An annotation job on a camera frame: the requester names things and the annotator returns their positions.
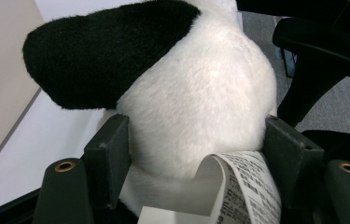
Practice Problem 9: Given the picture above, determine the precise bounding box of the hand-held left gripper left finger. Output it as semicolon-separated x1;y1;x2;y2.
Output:
83;114;132;209

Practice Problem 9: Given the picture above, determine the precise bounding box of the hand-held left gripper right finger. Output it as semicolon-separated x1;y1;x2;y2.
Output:
262;115;326;209

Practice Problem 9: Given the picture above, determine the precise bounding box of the panda plush toy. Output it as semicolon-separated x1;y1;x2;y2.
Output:
22;0;283;224

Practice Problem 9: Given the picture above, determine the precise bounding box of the pale table cover sheet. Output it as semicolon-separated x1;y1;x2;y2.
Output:
0;0;146;213

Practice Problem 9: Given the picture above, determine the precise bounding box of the black chair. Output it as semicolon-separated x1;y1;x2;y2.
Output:
236;0;350;129

